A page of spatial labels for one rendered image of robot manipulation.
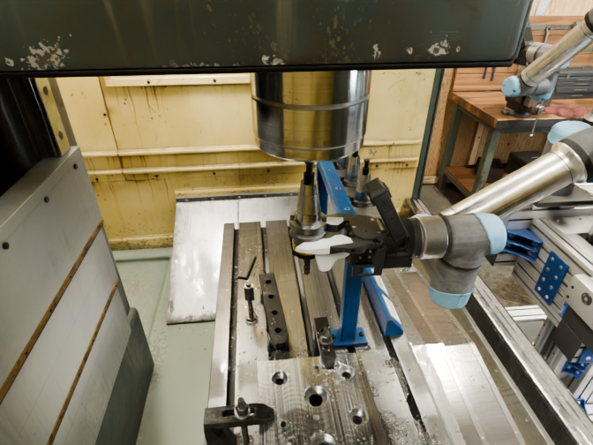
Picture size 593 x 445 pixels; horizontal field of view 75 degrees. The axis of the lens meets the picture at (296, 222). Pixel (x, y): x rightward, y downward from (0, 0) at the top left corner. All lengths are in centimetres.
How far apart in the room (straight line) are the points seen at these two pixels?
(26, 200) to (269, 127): 39
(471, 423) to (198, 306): 95
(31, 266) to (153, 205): 116
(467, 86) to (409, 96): 193
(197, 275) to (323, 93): 121
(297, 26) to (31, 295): 54
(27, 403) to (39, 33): 51
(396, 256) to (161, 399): 90
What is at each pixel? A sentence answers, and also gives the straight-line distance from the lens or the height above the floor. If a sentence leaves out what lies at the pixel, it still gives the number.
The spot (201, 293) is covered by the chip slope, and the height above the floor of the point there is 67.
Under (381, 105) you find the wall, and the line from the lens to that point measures 168.
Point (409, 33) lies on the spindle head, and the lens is 43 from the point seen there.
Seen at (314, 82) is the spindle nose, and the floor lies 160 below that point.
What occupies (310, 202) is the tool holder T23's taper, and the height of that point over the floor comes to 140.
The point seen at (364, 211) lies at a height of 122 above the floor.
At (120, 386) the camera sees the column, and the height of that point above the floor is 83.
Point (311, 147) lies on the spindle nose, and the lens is 49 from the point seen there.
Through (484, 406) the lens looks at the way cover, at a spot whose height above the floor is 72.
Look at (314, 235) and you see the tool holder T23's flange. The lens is 62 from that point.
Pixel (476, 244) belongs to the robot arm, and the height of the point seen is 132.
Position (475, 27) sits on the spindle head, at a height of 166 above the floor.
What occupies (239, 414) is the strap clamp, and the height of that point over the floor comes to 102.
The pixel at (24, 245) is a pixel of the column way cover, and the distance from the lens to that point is 70.
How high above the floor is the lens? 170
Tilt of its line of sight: 33 degrees down
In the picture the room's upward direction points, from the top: straight up
